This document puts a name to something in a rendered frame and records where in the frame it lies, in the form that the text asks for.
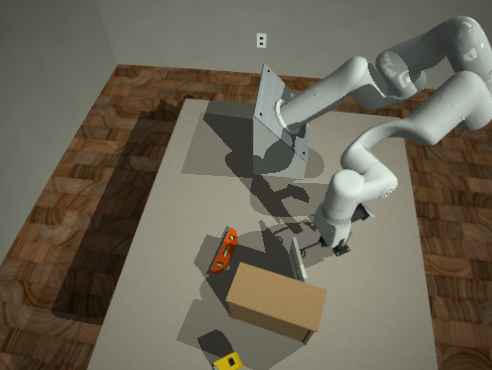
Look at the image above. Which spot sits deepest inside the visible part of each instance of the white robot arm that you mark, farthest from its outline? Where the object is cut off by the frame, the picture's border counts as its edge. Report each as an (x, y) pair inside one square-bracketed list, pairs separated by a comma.
[(462, 96)]

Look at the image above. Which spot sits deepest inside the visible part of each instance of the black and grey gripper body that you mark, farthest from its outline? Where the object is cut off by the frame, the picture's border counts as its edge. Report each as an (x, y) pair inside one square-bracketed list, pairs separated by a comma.
[(331, 233)]

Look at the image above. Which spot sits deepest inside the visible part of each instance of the orange spirit level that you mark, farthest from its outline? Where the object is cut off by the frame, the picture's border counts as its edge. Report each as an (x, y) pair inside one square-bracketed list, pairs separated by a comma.
[(225, 254)]

